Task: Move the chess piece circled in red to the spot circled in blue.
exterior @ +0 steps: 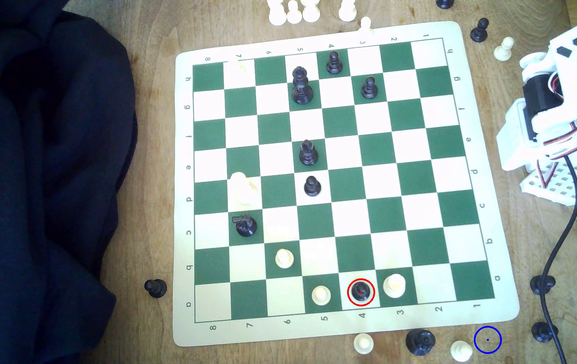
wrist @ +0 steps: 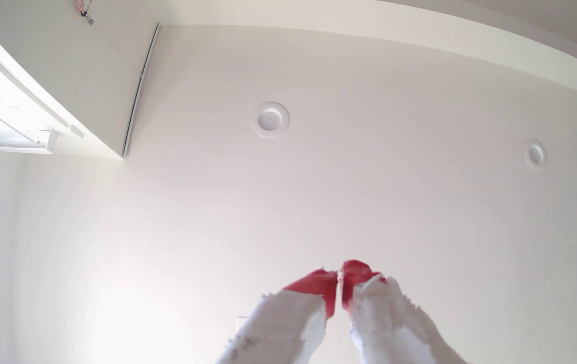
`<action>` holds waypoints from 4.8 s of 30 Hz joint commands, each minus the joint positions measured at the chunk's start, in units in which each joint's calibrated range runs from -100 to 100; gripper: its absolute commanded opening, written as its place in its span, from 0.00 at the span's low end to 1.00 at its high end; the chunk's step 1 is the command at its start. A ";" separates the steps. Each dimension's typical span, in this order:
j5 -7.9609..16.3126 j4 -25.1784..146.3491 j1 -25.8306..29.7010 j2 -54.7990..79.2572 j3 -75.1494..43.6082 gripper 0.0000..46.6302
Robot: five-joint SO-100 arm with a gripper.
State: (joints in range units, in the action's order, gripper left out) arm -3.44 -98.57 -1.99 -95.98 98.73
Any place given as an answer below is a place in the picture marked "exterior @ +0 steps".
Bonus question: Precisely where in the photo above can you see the black chess bishop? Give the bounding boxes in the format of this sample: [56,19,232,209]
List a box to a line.
[299,139,320,166]

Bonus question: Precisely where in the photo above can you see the black chess knight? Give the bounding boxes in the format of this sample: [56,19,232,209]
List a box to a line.
[231,213,258,238]

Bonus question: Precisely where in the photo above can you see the white chess piece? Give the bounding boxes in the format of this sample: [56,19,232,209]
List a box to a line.
[338,0,358,22]
[302,0,322,23]
[286,0,303,25]
[450,340,473,363]
[267,0,287,26]
[225,53,247,77]

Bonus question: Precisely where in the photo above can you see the green white chess mat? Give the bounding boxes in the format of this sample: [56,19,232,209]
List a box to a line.
[172,20,521,348]

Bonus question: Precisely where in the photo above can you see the white chess rook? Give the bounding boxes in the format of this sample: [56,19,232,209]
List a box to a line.
[384,273,407,299]

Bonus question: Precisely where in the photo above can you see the black crowned chess piece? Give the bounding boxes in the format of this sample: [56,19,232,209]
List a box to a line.
[405,329,437,357]

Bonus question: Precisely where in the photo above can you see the dark navy cloth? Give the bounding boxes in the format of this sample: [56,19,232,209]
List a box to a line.
[0,0,139,364]

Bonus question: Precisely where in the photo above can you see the white perforated base plate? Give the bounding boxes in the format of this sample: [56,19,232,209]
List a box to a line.
[519,161,577,206]

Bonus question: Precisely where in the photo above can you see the black USB cable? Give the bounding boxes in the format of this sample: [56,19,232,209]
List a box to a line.
[540,154,577,364]

